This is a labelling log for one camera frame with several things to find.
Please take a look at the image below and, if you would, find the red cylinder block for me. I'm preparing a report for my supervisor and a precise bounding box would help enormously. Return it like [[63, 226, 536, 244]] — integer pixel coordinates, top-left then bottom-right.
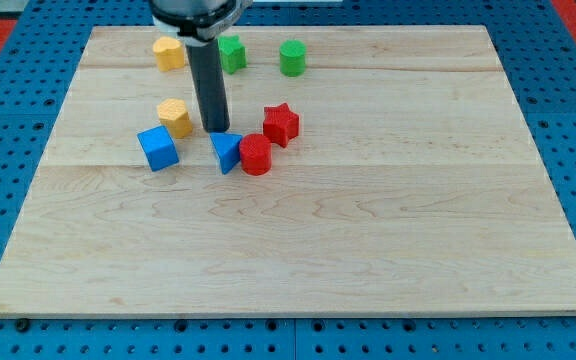
[[239, 133, 272, 176]]

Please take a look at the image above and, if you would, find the yellow hexagon block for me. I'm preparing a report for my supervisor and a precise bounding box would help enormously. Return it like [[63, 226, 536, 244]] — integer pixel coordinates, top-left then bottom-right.
[[156, 98, 193, 139]]

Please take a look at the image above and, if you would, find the green star block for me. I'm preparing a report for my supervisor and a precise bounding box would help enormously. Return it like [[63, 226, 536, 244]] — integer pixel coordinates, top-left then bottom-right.
[[218, 35, 247, 74]]

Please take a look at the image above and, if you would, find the light wooden board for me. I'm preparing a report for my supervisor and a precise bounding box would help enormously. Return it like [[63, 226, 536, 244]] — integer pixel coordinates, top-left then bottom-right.
[[0, 25, 576, 319]]

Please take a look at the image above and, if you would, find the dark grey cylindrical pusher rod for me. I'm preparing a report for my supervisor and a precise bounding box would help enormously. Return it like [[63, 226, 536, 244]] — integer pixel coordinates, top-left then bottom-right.
[[186, 39, 230, 133]]

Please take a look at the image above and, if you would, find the blue cube block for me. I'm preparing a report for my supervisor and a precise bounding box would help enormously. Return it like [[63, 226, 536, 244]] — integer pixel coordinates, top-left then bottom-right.
[[137, 125, 179, 172]]

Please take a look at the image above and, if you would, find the red star block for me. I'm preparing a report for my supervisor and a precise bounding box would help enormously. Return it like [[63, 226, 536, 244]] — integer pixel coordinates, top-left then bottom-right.
[[262, 103, 300, 148]]

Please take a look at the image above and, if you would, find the blue triangle block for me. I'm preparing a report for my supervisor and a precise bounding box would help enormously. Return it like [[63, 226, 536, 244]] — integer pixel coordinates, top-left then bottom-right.
[[209, 132, 243, 174]]

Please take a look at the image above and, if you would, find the green cylinder block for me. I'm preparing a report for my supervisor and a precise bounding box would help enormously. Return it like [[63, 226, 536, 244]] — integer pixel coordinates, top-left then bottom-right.
[[279, 40, 307, 77]]

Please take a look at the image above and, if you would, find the yellow heart block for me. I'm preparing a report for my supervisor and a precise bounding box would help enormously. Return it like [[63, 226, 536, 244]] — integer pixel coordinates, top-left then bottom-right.
[[152, 36, 186, 72]]

